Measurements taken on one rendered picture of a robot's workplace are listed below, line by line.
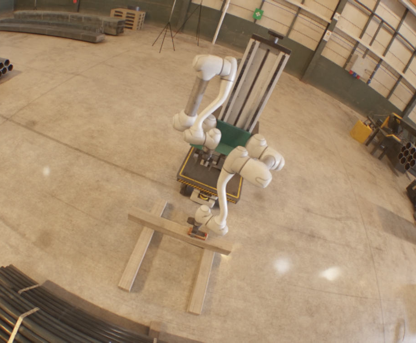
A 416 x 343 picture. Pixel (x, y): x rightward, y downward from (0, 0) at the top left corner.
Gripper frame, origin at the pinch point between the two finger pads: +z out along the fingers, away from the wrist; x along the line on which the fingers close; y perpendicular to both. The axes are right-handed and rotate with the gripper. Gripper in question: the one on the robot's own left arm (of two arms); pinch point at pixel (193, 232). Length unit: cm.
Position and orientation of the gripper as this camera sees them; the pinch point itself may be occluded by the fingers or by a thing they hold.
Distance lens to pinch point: 203.7
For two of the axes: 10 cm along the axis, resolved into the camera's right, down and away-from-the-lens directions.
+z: -3.0, 6.8, 6.7
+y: 9.3, 3.6, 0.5
